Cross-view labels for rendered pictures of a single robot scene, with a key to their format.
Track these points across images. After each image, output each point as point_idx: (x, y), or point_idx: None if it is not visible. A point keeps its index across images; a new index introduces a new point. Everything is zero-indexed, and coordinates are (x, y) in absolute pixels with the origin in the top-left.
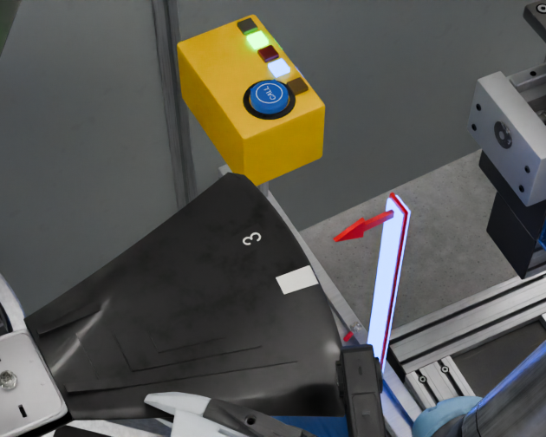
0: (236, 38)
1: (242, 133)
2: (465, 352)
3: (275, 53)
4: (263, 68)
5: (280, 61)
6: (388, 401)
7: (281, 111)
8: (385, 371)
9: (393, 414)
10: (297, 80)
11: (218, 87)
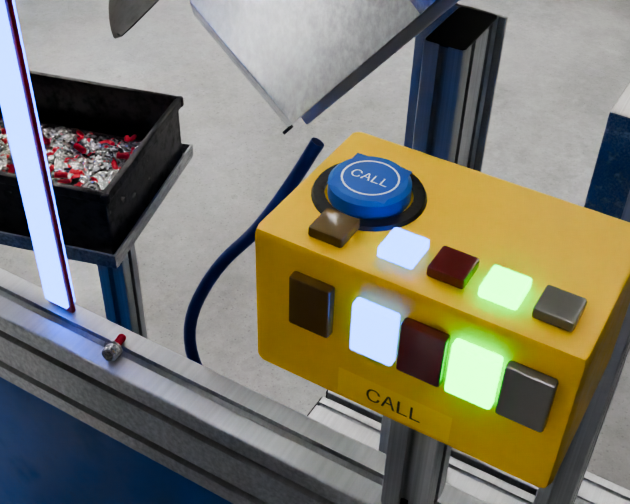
0: (554, 281)
1: (366, 134)
2: None
3: (436, 264)
4: (435, 245)
5: (410, 253)
6: (30, 298)
7: (327, 179)
8: (47, 327)
9: (18, 287)
10: (340, 230)
11: (480, 182)
